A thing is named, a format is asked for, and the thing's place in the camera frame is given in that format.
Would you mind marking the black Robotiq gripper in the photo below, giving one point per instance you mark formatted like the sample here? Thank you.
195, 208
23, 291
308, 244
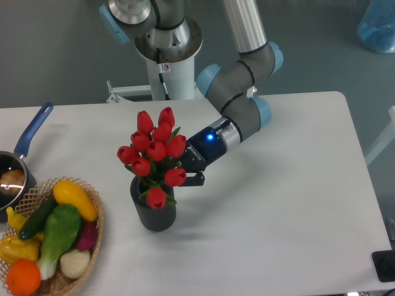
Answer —
201, 150

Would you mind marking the red tulip bouquet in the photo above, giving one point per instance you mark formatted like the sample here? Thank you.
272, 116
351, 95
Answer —
153, 156

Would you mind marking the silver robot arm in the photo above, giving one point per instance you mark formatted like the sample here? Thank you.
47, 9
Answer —
230, 91

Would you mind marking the dark grey ribbed vase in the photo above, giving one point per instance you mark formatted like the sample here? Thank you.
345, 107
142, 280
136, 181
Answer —
156, 220

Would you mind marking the purple red onion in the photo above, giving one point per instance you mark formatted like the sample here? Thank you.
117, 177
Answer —
88, 237

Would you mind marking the yellow squash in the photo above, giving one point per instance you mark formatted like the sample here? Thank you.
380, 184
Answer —
67, 192

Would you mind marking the green bok choy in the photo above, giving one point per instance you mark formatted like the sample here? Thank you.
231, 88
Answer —
60, 232

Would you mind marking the white garlic bulb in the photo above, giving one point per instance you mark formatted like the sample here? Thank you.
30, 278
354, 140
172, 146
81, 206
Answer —
74, 263

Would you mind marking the green cucumber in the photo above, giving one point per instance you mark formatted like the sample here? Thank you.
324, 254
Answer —
36, 221

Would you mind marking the bread roll in pan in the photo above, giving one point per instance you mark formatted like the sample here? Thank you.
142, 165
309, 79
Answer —
12, 182

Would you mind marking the yellow banana pepper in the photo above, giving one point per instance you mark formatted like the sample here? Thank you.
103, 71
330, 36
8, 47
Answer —
15, 220

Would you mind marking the yellow gourd pumpkin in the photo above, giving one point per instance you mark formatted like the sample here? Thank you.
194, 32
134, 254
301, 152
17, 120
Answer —
14, 250

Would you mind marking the orange fruit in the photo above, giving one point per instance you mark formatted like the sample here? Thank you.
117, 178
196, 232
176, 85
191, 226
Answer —
23, 278

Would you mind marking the black device at edge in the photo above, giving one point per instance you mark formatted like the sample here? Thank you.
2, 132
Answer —
384, 265

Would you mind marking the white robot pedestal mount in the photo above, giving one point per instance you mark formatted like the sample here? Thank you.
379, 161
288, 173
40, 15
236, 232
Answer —
170, 61

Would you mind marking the blue handled saucepan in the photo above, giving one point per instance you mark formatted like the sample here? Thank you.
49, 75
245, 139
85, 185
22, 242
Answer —
15, 160

